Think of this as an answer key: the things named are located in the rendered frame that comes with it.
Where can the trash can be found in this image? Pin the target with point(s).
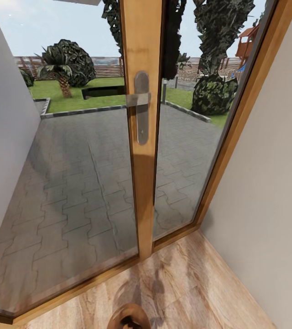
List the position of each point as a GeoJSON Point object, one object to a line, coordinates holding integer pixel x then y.
{"type": "Point", "coordinates": [129, 316]}

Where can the door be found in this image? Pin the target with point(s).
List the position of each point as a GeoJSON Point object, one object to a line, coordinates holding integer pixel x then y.
{"type": "Point", "coordinates": [117, 121]}

